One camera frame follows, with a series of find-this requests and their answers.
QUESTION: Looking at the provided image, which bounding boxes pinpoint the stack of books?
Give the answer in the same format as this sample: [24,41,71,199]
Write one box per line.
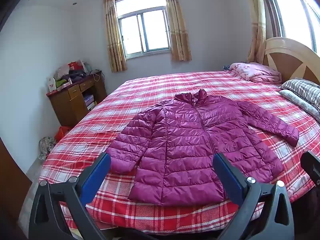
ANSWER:
[84,94,95,110]

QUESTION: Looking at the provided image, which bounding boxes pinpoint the yellow side curtain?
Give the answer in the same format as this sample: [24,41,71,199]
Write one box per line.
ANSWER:
[244,0,267,64]

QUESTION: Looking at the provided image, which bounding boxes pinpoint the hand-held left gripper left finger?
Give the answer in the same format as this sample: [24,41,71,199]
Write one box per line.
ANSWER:
[29,152,112,240]

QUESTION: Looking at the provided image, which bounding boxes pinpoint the brown wooden panel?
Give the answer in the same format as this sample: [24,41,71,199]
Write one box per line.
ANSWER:
[0,137,33,205]

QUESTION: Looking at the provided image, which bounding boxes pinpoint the sliding window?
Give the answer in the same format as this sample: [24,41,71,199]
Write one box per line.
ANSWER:
[114,0,172,60]

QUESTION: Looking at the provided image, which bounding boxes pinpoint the pile of clothes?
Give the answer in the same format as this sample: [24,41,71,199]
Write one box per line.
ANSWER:
[54,60,93,83]

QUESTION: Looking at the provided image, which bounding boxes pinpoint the beige patterned curtain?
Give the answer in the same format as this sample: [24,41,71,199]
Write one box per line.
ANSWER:
[162,0,192,62]
[102,0,128,73]

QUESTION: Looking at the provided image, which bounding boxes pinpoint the magenta puffer jacket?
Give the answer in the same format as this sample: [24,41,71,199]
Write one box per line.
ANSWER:
[105,89,300,207]

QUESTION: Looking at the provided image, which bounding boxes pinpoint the brown wooden desk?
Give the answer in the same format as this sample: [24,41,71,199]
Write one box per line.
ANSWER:
[46,70,107,128]

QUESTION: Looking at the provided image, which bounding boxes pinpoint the patterned cloth bag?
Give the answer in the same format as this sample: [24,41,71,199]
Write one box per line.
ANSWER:
[38,136,57,160]

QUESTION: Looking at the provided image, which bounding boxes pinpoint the orange plastic bag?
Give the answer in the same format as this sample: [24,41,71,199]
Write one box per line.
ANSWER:
[54,126,72,142]

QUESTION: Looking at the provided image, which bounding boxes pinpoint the pink folded quilt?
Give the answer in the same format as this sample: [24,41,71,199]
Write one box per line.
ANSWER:
[229,62,283,84]

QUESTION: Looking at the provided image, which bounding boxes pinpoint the wooden headboard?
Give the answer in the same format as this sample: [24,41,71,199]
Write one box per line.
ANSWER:
[262,37,320,85]

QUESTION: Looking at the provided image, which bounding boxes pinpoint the tall side window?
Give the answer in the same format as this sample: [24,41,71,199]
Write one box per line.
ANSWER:
[259,0,320,53]

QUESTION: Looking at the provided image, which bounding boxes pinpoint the striped pillow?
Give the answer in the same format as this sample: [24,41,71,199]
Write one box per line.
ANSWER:
[279,78,320,110]

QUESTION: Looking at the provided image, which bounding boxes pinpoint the bed with red plaid sheet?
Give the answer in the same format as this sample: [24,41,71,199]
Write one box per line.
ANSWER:
[37,70,320,233]

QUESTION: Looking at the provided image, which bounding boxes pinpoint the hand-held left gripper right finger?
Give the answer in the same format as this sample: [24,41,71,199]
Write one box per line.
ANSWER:
[212,152,295,240]

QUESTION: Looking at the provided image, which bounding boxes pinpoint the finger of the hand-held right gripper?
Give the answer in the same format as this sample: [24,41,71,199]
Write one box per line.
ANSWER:
[300,151,320,183]

